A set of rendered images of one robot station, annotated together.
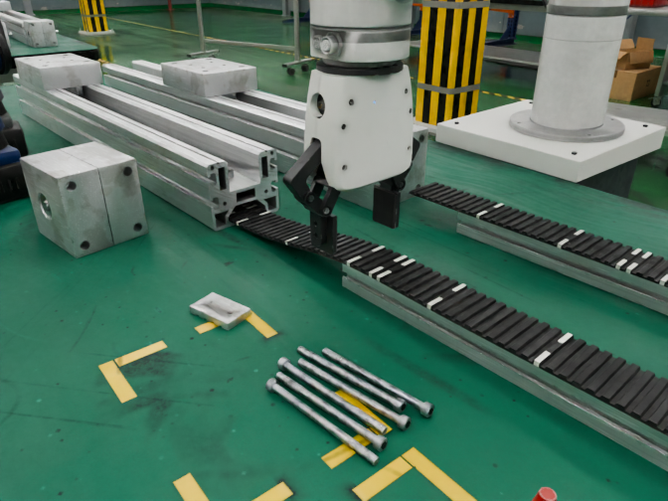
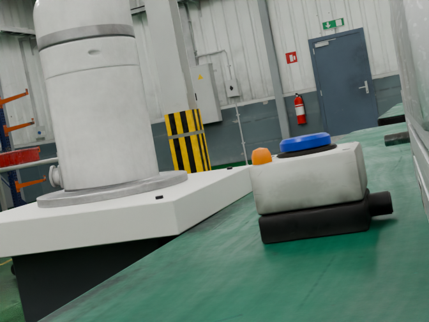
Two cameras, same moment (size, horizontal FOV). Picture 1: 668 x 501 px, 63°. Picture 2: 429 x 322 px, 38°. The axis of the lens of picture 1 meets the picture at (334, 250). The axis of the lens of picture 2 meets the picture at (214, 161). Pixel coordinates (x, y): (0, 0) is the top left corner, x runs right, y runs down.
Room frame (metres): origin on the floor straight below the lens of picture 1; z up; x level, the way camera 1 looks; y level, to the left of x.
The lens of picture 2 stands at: (1.26, 0.33, 0.87)
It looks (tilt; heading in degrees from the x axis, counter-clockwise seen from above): 3 degrees down; 239
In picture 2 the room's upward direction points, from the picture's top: 11 degrees counter-clockwise
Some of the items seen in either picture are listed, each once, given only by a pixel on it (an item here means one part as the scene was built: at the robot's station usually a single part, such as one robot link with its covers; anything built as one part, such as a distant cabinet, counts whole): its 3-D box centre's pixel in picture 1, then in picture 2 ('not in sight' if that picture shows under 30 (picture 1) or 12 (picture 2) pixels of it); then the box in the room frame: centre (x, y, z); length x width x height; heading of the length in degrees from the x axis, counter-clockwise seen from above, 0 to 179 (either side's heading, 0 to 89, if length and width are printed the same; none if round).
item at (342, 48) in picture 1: (358, 44); not in sight; (0.49, -0.02, 1.01); 0.09 x 0.08 x 0.03; 132
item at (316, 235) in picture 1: (313, 221); not in sight; (0.46, 0.02, 0.86); 0.03 x 0.03 x 0.07; 42
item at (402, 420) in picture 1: (350, 391); not in sight; (0.32, -0.01, 0.78); 0.11 x 0.01 x 0.01; 48
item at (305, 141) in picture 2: not in sight; (306, 147); (0.94, -0.05, 0.84); 0.04 x 0.04 x 0.02
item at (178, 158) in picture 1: (115, 126); not in sight; (0.94, 0.38, 0.82); 0.80 x 0.10 x 0.09; 42
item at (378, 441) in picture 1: (327, 408); not in sight; (0.30, 0.01, 0.78); 0.11 x 0.01 x 0.01; 47
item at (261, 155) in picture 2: not in sight; (261, 155); (0.98, -0.05, 0.85); 0.01 x 0.01 x 0.01
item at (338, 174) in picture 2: not in sight; (323, 186); (0.94, -0.04, 0.81); 0.10 x 0.08 x 0.06; 132
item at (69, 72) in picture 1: (60, 78); not in sight; (1.12, 0.54, 0.87); 0.16 x 0.11 x 0.07; 42
